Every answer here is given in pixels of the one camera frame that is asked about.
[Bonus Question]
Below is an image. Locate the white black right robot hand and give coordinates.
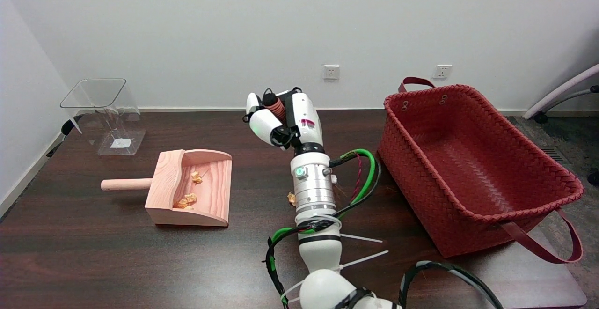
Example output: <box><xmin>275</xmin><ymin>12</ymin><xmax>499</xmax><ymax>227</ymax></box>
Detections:
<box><xmin>242</xmin><ymin>88</ymin><xmax>324</xmax><ymax>154</ymax></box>

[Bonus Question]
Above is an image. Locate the brown straw hand broom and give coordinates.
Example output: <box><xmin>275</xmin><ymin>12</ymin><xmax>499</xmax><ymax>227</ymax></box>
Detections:
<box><xmin>261</xmin><ymin>89</ymin><xmax>286</xmax><ymax>123</ymax></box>

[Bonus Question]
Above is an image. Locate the pink wooden dustpan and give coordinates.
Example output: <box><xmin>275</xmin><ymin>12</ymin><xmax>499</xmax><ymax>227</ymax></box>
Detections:
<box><xmin>101</xmin><ymin>149</ymin><xmax>233</xmax><ymax>228</ymax></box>

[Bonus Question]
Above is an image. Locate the red woven basket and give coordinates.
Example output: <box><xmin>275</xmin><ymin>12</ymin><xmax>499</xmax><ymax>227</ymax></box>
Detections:
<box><xmin>377</xmin><ymin>77</ymin><xmax>584</xmax><ymax>264</ymax></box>

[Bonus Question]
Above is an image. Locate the clear plastic container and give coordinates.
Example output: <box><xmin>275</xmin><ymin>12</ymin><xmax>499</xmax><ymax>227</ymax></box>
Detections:
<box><xmin>60</xmin><ymin>78</ymin><xmax>147</xmax><ymax>156</ymax></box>

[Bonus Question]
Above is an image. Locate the white black office chair base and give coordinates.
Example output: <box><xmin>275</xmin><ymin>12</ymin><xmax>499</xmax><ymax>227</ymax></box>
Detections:
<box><xmin>523</xmin><ymin>63</ymin><xmax>599</xmax><ymax>186</ymax></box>

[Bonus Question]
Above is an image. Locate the green black cable bundle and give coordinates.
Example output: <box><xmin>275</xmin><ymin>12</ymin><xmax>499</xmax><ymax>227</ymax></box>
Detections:
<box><xmin>264</xmin><ymin>149</ymin><xmax>382</xmax><ymax>307</ymax></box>

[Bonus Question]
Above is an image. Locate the black sleeved cable loop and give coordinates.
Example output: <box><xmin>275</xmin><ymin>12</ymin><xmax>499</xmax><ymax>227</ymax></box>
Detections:
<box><xmin>399</xmin><ymin>261</ymin><xmax>504</xmax><ymax>309</ymax></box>

